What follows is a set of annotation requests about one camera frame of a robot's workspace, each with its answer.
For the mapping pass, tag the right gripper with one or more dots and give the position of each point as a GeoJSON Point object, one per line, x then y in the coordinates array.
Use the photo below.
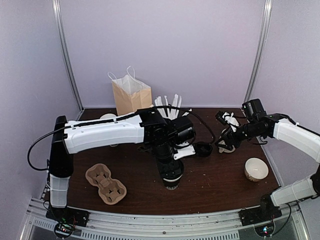
{"type": "Point", "coordinates": [227, 137]}

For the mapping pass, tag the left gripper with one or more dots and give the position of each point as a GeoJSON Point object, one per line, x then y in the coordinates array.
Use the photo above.
{"type": "Point", "coordinates": [169, 171]}

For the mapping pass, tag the black coffee cup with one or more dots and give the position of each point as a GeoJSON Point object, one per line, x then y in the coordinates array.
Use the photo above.
{"type": "Point", "coordinates": [171, 184]}

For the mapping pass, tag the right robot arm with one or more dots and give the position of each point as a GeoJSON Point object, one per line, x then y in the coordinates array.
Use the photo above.
{"type": "Point", "coordinates": [282, 128]}

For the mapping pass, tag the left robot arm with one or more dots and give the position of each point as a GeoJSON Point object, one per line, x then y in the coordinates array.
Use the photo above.
{"type": "Point", "coordinates": [145, 126]}

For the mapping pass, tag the cream ceramic mug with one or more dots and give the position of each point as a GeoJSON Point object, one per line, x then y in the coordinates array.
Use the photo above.
{"type": "Point", "coordinates": [224, 150]}

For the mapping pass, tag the stack of black lids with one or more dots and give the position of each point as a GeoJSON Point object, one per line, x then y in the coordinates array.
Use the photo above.
{"type": "Point", "coordinates": [203, 149]}

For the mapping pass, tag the white ceramic bowl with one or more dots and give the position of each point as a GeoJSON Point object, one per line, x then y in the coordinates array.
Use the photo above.
{"type": "Point", "coordinates": [255, 169]}

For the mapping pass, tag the wrapped straws bundle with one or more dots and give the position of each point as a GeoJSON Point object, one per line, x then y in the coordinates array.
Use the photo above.
{"type": "Point", "coordinates": [172, 110]}

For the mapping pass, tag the cardboard cup carrier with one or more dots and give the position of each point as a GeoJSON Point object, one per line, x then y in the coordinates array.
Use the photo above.
{"type": "Point", "coordinates": [110, 190]}

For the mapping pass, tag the stack of paper cups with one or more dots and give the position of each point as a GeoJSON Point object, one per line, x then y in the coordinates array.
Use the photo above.
{"type": "Point", "coordinates": [108, 116]}

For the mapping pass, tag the brown paper bag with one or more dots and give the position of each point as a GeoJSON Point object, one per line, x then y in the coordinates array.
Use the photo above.
{"type": "Point", "coordinates": [130, 94]}

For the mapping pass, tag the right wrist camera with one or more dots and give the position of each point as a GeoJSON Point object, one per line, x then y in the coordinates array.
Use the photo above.
{"type": "Point", "coordinates": [222, 117]}

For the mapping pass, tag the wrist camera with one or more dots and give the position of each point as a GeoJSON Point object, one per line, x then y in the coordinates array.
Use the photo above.
{"type": "Point", "coordinates": [184, 130]}
{"type": "Point", "coordinates": [222, 117]}

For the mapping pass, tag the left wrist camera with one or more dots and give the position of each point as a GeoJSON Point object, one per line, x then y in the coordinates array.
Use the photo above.
{"type": "Point", "coordinates": [184, 130]}

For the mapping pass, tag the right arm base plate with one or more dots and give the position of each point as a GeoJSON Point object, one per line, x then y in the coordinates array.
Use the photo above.
{"type": "Point", "coordinates": [256, 215]}

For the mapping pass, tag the aluminium frame rail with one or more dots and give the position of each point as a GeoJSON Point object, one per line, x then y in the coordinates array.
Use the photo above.
{"type": "Point", "coordinates": [224, 225]}

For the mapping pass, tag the right corner metal post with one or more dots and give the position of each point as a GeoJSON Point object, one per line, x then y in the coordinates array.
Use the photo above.
{"type": "Point", "coordinates": [263, 35]}

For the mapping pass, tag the corner metal post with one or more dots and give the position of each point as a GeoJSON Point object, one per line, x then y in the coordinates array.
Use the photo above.
{"type": "Point", "coordinates": [263, 35]}
{"type": "Point", "coordinates": [65, 53]}

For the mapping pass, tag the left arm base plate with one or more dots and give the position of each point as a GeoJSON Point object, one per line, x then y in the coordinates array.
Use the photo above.
{"type": "Point", "coordinates": [68, 215]}

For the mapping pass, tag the left corner metal post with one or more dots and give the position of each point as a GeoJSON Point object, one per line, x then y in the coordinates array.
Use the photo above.
{"type": "Point", "coordinates": [65, 53]}

